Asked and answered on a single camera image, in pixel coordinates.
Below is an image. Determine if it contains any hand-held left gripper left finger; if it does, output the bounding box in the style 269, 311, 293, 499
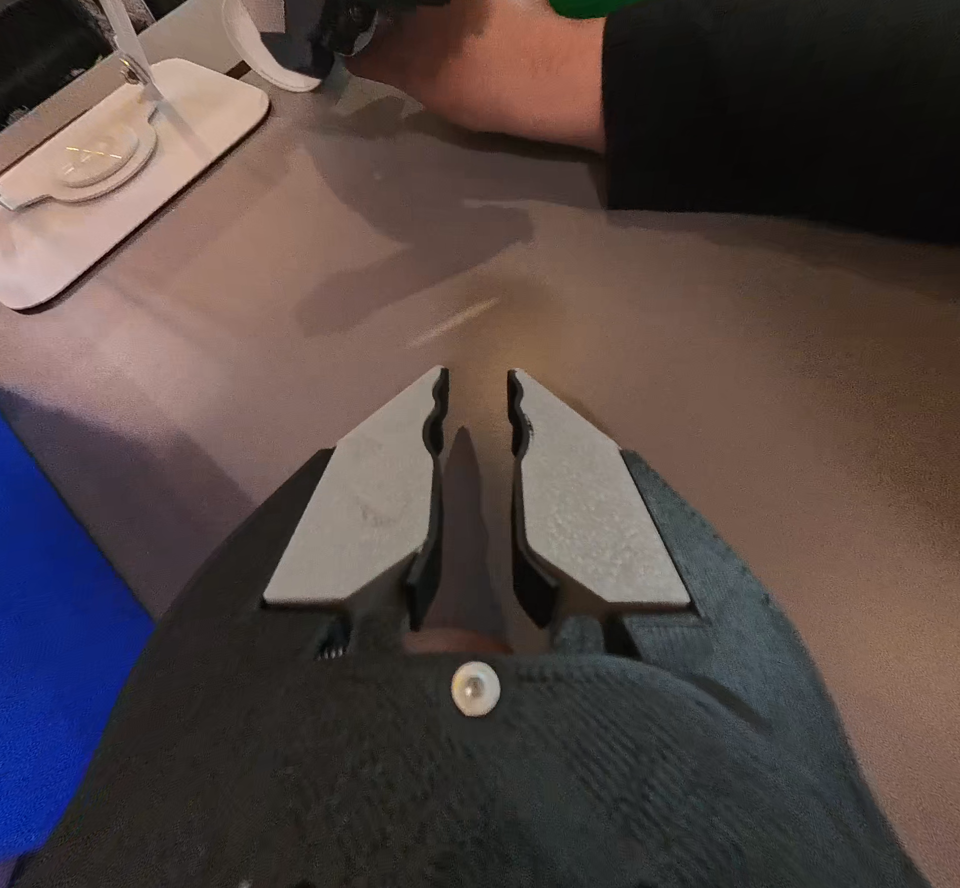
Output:
262, 366, 451, 632

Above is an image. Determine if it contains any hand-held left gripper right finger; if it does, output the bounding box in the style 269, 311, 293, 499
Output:
507, 368, 692, 630

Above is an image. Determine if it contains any blue plastic bin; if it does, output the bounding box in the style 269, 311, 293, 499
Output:
0, 412, 155, 859

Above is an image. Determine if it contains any person's right forearm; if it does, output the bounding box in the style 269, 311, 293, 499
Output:
600, 0, 960, 244

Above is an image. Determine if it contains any person's right hand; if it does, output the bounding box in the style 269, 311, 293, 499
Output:
341, 0, 609, 154

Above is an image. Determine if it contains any wooden board document stand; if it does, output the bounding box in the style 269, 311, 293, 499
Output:
0, 0, 271, 313

